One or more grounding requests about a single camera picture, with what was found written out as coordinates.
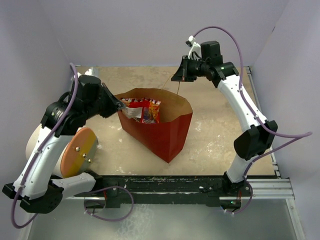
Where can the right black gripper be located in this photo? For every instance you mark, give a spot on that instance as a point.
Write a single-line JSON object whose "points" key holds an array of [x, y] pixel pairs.
{"points": [[182, 74]]}

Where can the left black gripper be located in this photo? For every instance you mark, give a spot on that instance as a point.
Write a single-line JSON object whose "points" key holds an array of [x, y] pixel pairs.
{"points": [[114, 103]]}

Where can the red cookie snack bag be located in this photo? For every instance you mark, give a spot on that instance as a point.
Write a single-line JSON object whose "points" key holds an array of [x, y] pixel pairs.
{"points": [[143, 110]]}

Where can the red paper bag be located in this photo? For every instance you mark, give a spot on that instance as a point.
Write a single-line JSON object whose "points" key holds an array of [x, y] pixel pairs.
{"points": [[165, 138]]}

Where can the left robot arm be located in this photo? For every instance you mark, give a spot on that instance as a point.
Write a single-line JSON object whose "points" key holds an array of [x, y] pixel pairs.
{"points": [[37, 192]]}

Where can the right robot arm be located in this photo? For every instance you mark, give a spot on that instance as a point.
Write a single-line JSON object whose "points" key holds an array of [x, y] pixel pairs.
{"points": [[255, 138]]}

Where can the white cylinder with orange lid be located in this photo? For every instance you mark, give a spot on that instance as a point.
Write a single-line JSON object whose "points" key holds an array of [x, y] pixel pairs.
{"points": [[78, 154]]}

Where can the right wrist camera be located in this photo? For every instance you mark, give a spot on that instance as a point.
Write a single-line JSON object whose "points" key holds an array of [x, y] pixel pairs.
{"points": [[195, 49]]}

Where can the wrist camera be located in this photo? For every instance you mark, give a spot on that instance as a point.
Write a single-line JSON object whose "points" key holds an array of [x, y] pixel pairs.
{"points": [[92, 71], [195, 49]]}

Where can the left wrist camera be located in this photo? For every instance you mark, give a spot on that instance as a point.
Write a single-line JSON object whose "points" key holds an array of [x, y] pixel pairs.
{"points": [[92, 71]]}

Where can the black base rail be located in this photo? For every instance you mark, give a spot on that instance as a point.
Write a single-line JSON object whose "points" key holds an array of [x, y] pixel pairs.
{"points": [[208, 190]]}

